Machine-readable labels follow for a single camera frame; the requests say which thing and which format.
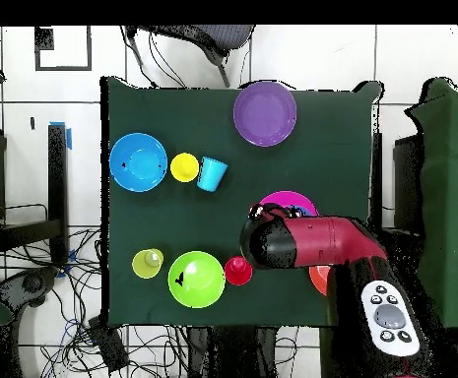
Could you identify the black floor device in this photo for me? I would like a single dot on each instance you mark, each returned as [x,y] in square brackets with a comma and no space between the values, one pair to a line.
[27,285]

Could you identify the pink plastic bowl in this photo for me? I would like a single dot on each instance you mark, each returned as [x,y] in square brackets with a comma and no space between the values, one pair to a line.
[287,197]

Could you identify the large light blue bowl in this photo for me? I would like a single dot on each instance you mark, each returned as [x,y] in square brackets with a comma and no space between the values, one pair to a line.
[138,162]

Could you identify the orange plastic bowl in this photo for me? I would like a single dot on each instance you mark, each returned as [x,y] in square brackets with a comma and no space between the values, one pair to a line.
[319,279]

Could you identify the green plastic bowl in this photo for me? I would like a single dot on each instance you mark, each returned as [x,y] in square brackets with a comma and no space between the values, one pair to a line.
[201,287]

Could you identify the purple plastic bowl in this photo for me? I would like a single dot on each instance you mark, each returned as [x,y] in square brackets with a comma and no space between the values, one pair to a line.
[265,113]

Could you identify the translucent yellow-green plastic cup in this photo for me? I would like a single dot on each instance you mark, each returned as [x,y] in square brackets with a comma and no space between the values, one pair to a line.
[143,267]

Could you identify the black power strip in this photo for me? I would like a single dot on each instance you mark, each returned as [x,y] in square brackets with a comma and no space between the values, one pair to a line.
[108,346]

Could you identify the blue plastic cup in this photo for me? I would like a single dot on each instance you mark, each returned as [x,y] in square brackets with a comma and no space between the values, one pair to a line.
[212,175]

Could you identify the yellow plastic cup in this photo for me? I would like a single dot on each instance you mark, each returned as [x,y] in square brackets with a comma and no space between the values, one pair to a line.
[184,167]

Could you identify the black metal frame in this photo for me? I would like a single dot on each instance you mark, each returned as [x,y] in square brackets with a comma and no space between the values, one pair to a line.
[407,177]
[57,177]

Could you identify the red plastic cup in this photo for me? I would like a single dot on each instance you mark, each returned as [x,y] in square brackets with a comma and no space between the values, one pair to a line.
[238,273]

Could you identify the dark green table cloth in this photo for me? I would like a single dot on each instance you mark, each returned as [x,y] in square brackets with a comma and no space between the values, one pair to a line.
[212,118]

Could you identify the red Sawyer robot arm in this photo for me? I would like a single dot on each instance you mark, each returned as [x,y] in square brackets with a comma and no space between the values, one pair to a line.
[331,240]

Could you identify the grey office chair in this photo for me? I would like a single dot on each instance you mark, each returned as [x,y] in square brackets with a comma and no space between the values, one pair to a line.
[228,37]

